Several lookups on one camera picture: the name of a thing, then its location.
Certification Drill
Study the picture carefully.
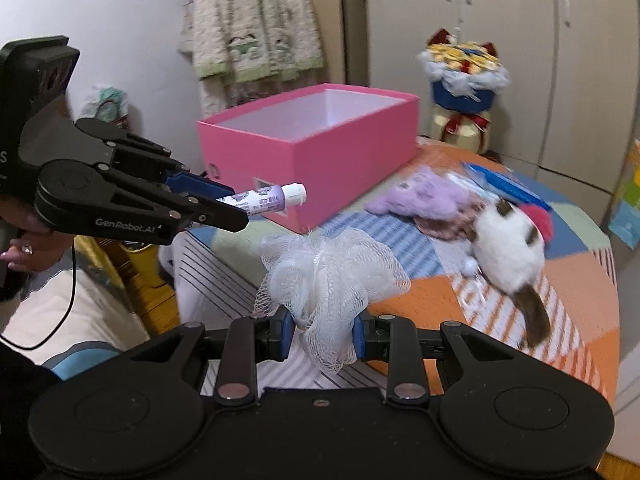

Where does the white cloth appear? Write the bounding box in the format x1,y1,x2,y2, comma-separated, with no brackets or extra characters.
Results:
0,270,151,381

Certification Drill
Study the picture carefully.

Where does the blue packet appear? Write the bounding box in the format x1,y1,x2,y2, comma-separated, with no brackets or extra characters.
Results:
460,161,551,211

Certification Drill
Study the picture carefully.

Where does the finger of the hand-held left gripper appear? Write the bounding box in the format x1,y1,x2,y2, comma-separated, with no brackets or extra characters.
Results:
75,118,236,201
97,164,250,234

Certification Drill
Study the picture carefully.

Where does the yellow board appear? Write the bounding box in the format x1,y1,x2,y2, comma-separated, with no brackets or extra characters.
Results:
75,235,181,341

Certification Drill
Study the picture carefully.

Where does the white fleece jacket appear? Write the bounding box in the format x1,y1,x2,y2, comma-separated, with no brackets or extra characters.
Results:
176,0,326,116

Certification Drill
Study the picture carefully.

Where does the white mesh bath sponge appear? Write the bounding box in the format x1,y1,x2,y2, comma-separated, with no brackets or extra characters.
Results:
254,227,412,375

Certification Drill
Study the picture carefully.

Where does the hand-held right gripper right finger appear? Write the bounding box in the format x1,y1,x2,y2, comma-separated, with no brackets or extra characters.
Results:
351,307,518,408

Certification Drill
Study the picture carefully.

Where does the purple plush toy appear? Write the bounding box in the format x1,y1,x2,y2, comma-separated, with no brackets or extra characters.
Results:
364,165,481,221

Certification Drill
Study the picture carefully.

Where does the white plastic bag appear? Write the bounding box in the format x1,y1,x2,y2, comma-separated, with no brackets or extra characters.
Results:
82,83,132,128

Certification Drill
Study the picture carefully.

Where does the beige wardrobe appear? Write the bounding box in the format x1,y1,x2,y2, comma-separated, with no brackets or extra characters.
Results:
340,0,640,196

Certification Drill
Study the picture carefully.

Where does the pink plush ball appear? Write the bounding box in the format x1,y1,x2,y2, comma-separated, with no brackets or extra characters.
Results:
520,204,555,241

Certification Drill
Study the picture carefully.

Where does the patchwork mat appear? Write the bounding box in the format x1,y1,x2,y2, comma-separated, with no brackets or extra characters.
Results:
160,135,621,401

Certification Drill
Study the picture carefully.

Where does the pink cardboard box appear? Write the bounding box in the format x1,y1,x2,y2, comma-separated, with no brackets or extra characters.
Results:
196,83,420,235

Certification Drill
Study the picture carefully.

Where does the black cable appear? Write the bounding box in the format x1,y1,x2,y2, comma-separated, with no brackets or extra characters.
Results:
0,240,77,351

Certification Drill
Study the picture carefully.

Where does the plush flower bouquet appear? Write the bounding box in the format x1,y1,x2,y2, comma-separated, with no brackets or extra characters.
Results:
416,28,511,155

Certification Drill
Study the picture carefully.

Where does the colourful gift bag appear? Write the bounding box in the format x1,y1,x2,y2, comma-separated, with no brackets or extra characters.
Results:
607,140,640,251

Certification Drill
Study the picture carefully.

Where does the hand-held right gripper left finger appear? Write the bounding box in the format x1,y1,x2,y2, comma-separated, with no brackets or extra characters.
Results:
127,305,297,409

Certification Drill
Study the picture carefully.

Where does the white and brown plush cat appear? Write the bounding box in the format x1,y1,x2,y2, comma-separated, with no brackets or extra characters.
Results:
467,199,553,348

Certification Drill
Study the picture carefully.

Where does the purple and white tube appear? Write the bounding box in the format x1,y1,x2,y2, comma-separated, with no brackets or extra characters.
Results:
216,183,307,218

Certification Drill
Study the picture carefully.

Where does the person's left hand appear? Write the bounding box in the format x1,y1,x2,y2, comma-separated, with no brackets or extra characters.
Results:
0,195,76,275

